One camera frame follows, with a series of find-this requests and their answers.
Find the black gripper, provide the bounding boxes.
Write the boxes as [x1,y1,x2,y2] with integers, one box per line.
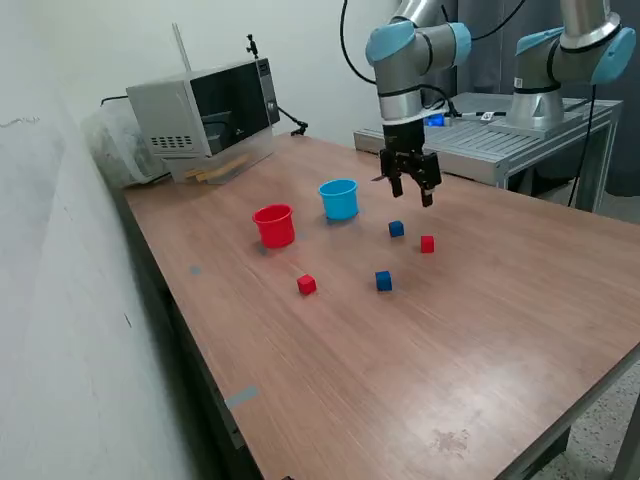
[378,117,442,208]

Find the blue plastic cup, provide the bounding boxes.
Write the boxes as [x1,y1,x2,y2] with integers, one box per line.
[318,178,360,222]

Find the black hanging cable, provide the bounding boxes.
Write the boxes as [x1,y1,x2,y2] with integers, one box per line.
[567,82,601,207]

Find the wooden stick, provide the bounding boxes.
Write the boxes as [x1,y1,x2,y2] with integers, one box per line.
[183,154,250,179]
[194,167,240,184]

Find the red plastic cup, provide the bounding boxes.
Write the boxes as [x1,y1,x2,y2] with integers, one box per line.
[251,203,297,250]

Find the white thin rod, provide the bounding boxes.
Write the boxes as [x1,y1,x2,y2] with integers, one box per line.
[172,22,193,74]

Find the dark grey curtain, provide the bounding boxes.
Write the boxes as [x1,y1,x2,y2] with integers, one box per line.
[399,0,640,201]

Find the long grey-blue tape strip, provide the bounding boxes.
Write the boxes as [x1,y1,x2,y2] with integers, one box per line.
[223,384,260,411]

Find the silver robot arm, blue joints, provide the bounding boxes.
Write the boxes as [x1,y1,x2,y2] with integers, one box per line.
[364,0,639,134]

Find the clear plastic bag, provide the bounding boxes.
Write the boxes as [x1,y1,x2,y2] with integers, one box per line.
[82,107,171,189]

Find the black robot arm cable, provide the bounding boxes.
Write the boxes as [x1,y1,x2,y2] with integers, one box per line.
[340,0,526,119]

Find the aluminium robot base table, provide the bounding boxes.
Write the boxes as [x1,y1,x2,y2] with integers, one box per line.
[353,91,624,214]

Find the silver microwave oven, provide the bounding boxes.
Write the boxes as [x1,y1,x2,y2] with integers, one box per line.
[125,57,281,160]

